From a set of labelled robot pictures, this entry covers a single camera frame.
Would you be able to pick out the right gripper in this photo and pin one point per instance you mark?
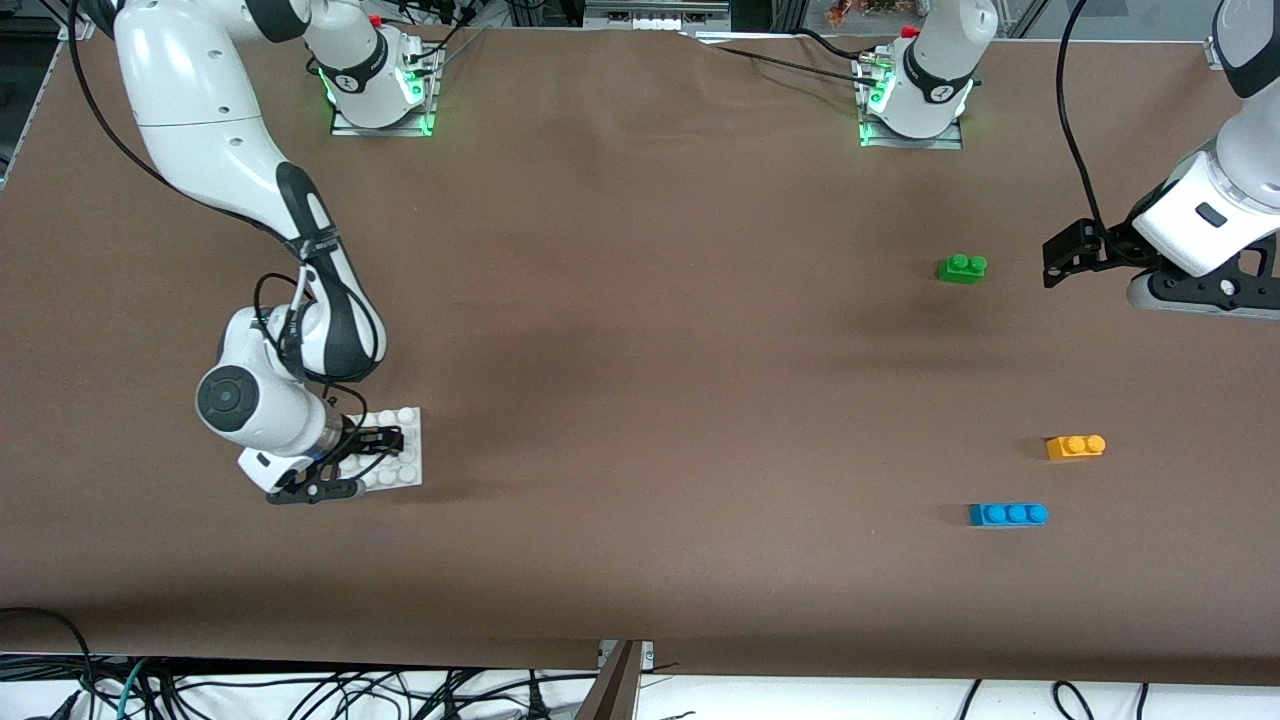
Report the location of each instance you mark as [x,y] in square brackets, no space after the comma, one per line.
[352,439]

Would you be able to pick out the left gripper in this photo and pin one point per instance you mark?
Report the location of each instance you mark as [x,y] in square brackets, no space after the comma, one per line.
[1113,246]

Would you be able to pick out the white studded base plate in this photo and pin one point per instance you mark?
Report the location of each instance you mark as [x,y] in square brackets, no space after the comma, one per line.
[408,470]

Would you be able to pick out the yellow two-stud block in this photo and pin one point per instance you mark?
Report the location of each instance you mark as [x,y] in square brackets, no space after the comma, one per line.
[1075,447]

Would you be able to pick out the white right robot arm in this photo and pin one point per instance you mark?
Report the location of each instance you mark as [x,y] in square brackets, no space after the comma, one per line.
[200,90]

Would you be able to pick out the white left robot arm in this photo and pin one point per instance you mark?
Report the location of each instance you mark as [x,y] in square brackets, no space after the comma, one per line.
[940,60]

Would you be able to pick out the green two-stud block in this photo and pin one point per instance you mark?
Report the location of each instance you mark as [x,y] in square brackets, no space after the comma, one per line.
[962,268]

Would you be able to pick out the blue three-stud block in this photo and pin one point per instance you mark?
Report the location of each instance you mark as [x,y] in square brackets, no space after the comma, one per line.
[1008,515]

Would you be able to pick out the white grey rack device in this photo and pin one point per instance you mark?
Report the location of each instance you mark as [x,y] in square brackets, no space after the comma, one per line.
[655,15]

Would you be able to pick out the aluminium table frame profile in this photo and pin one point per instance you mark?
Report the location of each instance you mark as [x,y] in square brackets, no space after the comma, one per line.
[612,690]

